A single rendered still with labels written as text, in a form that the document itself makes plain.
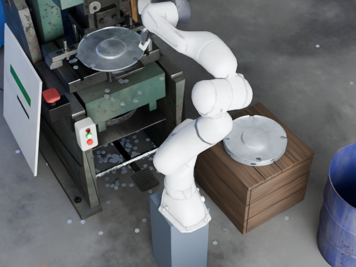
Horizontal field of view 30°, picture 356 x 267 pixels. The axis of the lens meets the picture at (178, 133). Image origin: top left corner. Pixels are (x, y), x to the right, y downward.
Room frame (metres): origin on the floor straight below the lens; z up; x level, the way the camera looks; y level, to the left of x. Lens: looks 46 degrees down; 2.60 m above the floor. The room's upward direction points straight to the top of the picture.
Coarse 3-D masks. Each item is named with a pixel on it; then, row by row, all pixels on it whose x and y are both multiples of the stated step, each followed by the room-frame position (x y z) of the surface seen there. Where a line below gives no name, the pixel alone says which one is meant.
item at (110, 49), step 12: (96, 36) 2.32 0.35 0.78; (108, 36) 2.31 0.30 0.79; (120, 36) 2.31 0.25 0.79; (132, 36) 2.31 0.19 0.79; (84, 48) 2.24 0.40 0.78; (96, 48) 2.23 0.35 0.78; (108, 48) 2.22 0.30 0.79; (120, 48) 2.22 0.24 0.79; (132, 48) 2.23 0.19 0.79; (84, 60) 2.16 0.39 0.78; (96, 60) 2.15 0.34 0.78; (108, 60) 2.15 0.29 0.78; (120, 60) 2.15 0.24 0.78; (132, 60) 2.15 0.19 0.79
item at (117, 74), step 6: (138, 60) 2.15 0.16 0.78; (132, 66) 2.12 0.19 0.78; (138, 66) 2.12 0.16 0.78; (144, 66) 2.12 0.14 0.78; (108, 72) 2.16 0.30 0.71; (114, 72) 2.08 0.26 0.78; (120, 72) 2.08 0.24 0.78; (126, 72) 2.08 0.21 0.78; (132, 72) 2.09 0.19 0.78; (108, 78) 2.17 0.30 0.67; (114, 78) 2.16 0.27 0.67
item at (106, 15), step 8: (88, 0) 2.23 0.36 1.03; (96, 0) 2.25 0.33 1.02; (104, 0) 2.27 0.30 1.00; (112, 0) 2.29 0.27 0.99; (96, 8) 2.23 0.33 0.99; (104, 8) 2.25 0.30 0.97; (112, 8) 2.25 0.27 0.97; (80, 16) 2.30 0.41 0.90; (88, 16) 2.23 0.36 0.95; (96, 16) 2.22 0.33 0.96; (104, 16) 2.23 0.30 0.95; (112, 16) 2.25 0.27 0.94; (88, 24) 2.23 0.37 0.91; (96, 24) 2.22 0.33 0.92; (104, 24) 2.23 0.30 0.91; (112, 24) 2.25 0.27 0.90
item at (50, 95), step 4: (52, 88) 2.00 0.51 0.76; (44, 92) 1.98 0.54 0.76; (48, 92) 1.98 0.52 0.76; (52, 92) 1.98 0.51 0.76; (56, 92) 1.98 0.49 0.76; (44, 96) 1.96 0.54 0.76; (48, 96) 1.96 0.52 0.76; (52, 96) 1.96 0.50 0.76; (56, 96) 1.96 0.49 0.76; (48, 100) 1.94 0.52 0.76; (52, 100) 1.94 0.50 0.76; (56, 100) 1.95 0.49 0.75
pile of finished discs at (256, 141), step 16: (240, 128) 2.14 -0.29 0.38; (256, 128) 2.14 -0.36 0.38; (272, 128) 2.14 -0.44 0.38; (224, 144) 2.04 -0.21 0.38; (240, 144) 2.04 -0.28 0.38; (256, 144) 2.03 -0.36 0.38; (272, 144) 2.04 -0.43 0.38; (240, 160) 1.96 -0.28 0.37; (256, 160) 1.95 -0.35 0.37; (272, 160) 1.96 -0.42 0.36
